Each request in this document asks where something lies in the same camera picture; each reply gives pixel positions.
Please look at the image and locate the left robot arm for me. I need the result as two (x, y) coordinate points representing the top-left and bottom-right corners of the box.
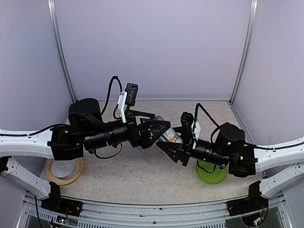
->
(0, 83), (171, 211)

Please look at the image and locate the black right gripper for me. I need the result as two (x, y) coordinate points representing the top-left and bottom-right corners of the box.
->
(156, 127), (230, 168)

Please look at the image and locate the front aluminium rail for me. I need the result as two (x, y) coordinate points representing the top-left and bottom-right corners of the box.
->
(16, 190), (293, 228)

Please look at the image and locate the green plate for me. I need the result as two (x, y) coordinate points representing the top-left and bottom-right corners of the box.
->
(195, 160), (228, 184)

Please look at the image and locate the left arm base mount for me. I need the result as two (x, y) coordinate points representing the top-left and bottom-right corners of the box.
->
(41, 182), (83, 217)

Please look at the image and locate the beige plate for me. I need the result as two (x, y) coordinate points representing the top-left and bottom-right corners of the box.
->
(46, 158), (83, 186)

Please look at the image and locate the right aluminium frame post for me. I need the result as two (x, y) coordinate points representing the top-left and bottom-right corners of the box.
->
(229, 0), (258, 106)

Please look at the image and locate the left aluminium frame post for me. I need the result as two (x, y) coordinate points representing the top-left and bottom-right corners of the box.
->
(47, 0), (77, 103)

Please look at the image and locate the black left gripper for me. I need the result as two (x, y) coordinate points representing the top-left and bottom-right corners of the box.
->
(84, 110), (171, 151)

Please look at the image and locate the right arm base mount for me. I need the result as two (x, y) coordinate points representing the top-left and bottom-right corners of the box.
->
(227, 180), (268, 216)

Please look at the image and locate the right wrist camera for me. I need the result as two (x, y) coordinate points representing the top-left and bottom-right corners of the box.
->
(180, 112), (200, 141)

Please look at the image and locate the aluminium frame post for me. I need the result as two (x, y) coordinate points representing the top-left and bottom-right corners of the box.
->
(47, 0), (77, 103)
(229, 0), (258, 106)

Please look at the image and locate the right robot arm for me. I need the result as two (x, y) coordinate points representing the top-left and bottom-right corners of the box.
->
(156, 103), (304, 211)

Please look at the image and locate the white bowl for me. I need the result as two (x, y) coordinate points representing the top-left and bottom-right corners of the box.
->
(51, 160), (76, 180)

